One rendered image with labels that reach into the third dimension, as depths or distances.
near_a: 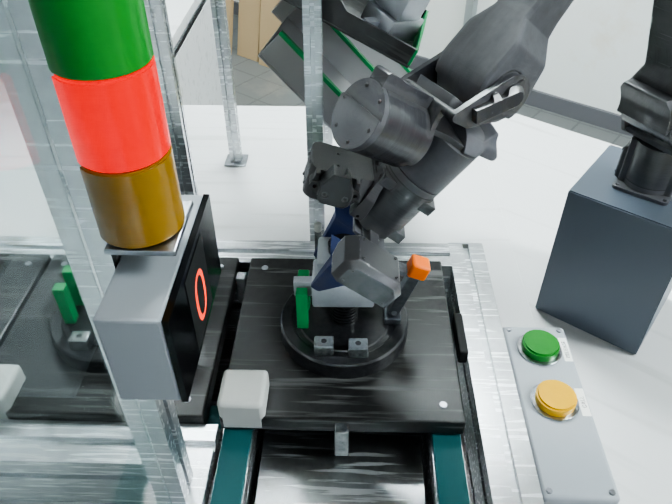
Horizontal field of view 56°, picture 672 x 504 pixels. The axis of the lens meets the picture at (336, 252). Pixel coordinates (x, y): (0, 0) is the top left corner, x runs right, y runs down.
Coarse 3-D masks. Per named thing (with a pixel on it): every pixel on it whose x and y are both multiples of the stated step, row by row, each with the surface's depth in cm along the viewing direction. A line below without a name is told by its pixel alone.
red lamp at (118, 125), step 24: (144, 72) 30; (72, 96) 29; (96, 96) 29; (120, 96) 30; (144, 96) 30; (72, 120) 30; (96, 120) 30; (120, 120) 30; (144, 120) 31; (72, 144) 32; (96, 144) 31; (120, 144) 31; (144, 144) 32; (168, 144) 33; (96, 168) 32; (120, 168) 32
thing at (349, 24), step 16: (288, 0) 69; (336, 0) 68; (352, 0) 77; (368, 0) 79; (336, 16) 69; (352, 16) 69; (352, 32) 70; (368, 32) 70; (384, 32) 69; (384, 48) 70; (400, 48) 70; (416, 48) 70; (400, 64) 71
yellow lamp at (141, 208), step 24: (144, 168) 33; (168, 168) 34; (96, 192) 33; (120, 192) 33; (144, 192) 33; (168, 192) 34; (96, 216) 35; (120, 216) 34; (144, 216) 34; (168, 216) 35; (120, 240) 35; (144, 240) 35
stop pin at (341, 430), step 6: (336, 426) 61; (342, 426) 61; (348, 426) 61; (336, 432) 60; (342, 432) 60; (348, 432) 60; (336, 438) 61; (342, 438) 61; (348, 438) 61; (336, 444) 61; (342, 444) 61; (348, 444) 62; (336, 450) 62; (342, 450) 62
